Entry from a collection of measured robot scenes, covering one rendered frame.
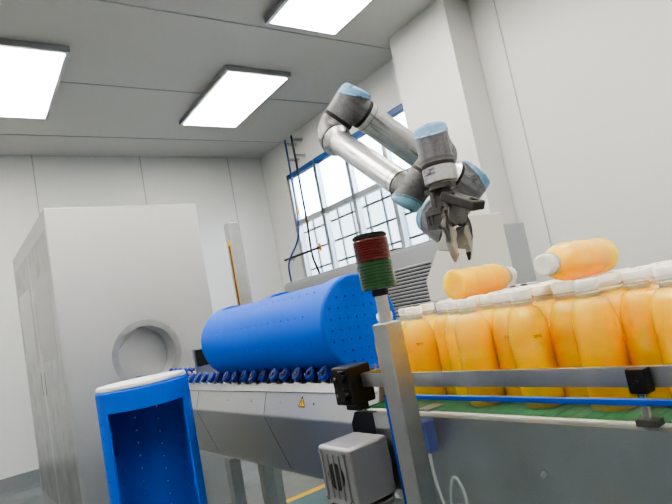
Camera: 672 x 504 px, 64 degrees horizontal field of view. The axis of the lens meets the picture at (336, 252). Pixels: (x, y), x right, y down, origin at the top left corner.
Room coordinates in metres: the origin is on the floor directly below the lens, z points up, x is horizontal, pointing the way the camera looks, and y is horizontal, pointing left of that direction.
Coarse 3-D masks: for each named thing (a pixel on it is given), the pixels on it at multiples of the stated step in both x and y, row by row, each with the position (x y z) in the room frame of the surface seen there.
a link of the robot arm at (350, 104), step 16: (336, 96) 1.90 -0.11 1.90; (352, 96) 1.88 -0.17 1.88; (368, 96) 1.90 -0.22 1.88; (336, 112) 1.90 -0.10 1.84; (352, 112) 1.90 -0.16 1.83; (368, 112) 1.92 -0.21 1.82; (384, 112) 1.96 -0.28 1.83; (368, 128) 1.96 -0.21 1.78; (384, 128) 1.96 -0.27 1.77; (400, 128) 1.99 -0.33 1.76; (384, 144) 2.01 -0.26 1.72; (400, 144) 2.00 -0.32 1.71; (416, 160) 2.05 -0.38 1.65; (464, 160) 2.16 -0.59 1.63; (464, 176) 2.11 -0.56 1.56; (480, 176) 2.12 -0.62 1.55; (464, 192) 2.13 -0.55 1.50; (480, 192) 2.16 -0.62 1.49
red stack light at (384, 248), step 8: (360, 240) 0.93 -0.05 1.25; (368, 240) 0.93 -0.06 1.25; (376, 240) 0.93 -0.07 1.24; (384, 240) 0.94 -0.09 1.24; (360, 248) 0.93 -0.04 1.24; (368, 248) 0.93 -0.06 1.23; (376, 248) 0.93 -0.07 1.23; (384, 248) 0.93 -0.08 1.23; (360, 256) 0.94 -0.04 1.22; (368, 256) 0.93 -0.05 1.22; (376, 256) 0.93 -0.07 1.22; (384, 256) 0.93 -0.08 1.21
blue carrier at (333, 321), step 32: (320, 288) 1.58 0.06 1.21; (352, 288) 1.58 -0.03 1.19; (224, 320) 2.05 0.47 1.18; (256, 320) 1.82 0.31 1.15; (288, 320) 1.64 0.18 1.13; (320, 320) 1.51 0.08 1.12; (352, 320) 1.57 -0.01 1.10; (224, 352) 2.03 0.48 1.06; (256, 352) 1.84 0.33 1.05; (288, 352) 1.68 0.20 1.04; (320, 352) 1.55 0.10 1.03; (352, 352) 1.55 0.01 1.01
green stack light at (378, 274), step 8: (360, 264) 0.94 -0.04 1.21; (368, 264) 0.93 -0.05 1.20; (376, 264) 0.93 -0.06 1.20; (384, 264) 0.93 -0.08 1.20; (392, 264) 0.95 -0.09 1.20; (360, 272) 0.94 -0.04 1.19; (368, 272) 0.93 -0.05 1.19; (376, 272) 0.93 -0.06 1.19; (384, 272) 0.93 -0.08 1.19; (392, 272) 0.94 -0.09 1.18; (360, 280) 0.95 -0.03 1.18; (368, 280) 0.93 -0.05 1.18; (376, 280) 0.93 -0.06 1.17; (384, 280) 0.93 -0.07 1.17; (392, 280) 0.94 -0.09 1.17; (368, 288) 0.93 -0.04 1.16; (376, 288) 0.93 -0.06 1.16
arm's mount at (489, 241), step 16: (480, 224) 2.04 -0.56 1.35; (496, 224) 2.10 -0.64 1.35; (480, 240) 2.03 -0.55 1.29; (496, 240) 2.08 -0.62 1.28; (448, 256) 1.99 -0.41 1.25; (464, 256) 1.97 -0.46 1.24; (480, 256) 2.02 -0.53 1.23; (496, 256) 2.07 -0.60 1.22; (432, 272) 2.07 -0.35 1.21; (432, 288) 2.09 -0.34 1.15
